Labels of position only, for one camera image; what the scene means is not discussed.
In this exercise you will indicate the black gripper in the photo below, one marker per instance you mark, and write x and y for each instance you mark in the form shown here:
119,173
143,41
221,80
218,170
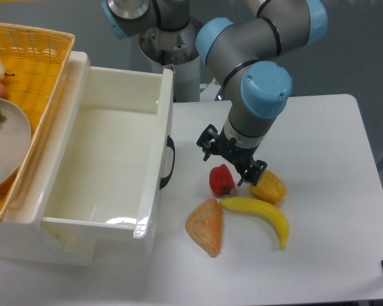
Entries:
212,143

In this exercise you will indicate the red toy pepper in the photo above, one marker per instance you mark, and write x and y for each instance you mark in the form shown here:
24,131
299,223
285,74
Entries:
221,181

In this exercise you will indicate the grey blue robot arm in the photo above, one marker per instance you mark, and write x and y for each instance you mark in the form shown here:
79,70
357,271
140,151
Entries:
241,58

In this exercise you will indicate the yellow toy pepper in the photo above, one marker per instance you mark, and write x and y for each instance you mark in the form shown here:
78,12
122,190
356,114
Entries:
269,188

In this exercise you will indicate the yellow toy banana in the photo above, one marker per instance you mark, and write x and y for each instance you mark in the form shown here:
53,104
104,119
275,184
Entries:
262,210

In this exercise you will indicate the orange triangular toy bread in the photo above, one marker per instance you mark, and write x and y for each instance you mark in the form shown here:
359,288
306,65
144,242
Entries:
205,226

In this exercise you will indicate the white plastic drawer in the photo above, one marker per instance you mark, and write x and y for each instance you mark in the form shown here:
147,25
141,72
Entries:
107,183

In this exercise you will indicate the yellow woven basket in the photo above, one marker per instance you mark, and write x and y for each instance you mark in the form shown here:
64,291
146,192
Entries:
35,59

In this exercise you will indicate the grey plate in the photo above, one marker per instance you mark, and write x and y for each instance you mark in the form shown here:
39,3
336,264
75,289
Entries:
15,139

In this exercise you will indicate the white drawer cabinet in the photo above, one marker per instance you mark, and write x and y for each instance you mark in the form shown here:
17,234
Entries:
23,234

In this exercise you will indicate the black drawer handle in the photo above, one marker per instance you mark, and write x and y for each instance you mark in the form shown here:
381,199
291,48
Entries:
170,159

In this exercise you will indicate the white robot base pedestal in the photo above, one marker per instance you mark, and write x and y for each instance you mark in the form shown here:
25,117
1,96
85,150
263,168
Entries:
175,51

